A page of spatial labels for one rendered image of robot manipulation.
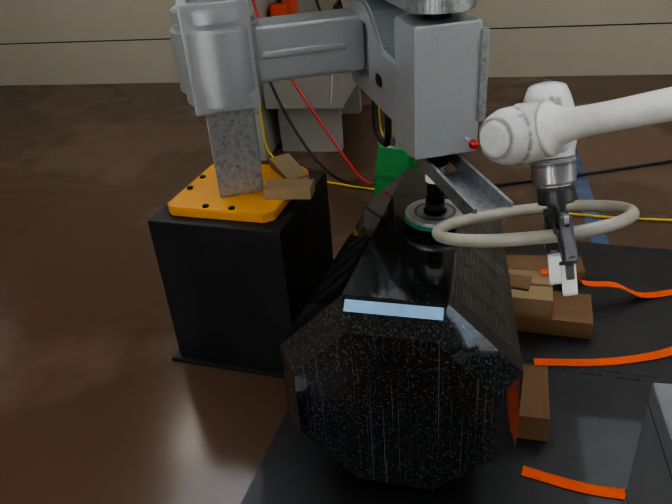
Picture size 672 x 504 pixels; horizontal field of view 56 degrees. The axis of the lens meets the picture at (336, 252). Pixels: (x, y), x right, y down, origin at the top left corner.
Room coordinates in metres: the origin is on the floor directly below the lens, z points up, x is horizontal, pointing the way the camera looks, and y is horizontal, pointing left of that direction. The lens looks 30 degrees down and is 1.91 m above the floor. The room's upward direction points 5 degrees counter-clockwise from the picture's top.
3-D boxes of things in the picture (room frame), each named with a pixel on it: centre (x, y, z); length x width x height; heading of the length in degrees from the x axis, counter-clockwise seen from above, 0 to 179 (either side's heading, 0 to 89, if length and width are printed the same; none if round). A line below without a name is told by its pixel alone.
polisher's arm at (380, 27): (2.41, -0.31, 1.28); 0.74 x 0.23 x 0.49; 11
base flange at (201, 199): (2.56, 0.39, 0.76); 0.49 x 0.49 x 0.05; 71
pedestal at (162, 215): (2.56, 0.39, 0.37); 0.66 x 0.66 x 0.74; 71
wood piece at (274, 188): (2.43, 0.17, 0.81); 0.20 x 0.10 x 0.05; 79
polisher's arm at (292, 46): (2.60, 0.20, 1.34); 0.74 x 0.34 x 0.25; 100
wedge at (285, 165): (2.67, 0.18, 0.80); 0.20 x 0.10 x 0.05; 26
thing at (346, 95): (5.41, 0.01, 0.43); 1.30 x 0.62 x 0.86; 167
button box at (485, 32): (1.98, -0.49, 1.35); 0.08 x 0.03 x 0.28; 11
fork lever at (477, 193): (1.92, -0.39, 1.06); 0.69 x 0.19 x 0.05; 11
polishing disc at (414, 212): (2.03, -0.37, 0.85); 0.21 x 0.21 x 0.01
